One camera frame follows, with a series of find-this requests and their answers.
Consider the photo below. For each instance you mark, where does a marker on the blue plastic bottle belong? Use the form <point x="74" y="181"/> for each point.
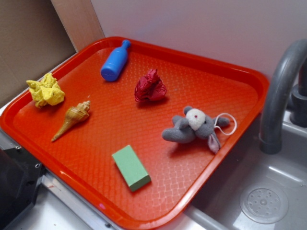
<point x="115" y="62"/>

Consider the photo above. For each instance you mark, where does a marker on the grey plush mouse toy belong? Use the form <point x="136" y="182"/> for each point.
<point x="197" y="124"/>

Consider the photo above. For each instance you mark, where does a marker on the grey curved faucet spout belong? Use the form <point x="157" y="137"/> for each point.
<point x="278" y="97"/>

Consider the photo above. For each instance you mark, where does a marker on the green rectangular block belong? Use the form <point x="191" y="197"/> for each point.
<point x="131" y="168"/>

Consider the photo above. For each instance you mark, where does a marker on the tan spiral seashell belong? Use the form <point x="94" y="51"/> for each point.
<point x="73" y="116"/>

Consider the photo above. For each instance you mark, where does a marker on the crumpled red paper ball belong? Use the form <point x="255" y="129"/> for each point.
<point x="150" y="87"/>

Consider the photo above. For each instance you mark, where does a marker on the dark grey faucet handle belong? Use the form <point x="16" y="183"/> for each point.
<point x="299" y="98"/>

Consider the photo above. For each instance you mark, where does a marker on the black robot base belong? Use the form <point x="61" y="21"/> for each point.
<point x="20" y="178"/>

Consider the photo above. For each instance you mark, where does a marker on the grey plastic sink basin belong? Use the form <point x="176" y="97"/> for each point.
<point x="251" y="190"/>

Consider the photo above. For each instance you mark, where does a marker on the brown cardboard panel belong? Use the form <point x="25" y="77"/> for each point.
<point x="32" y="42"/>

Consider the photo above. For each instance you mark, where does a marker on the red plastic tray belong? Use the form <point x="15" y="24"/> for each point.
<point x="82" y="157"/>

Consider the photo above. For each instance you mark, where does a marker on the crumpled yellow cloth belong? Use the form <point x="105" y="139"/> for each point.
<point x="46" y="92"/>

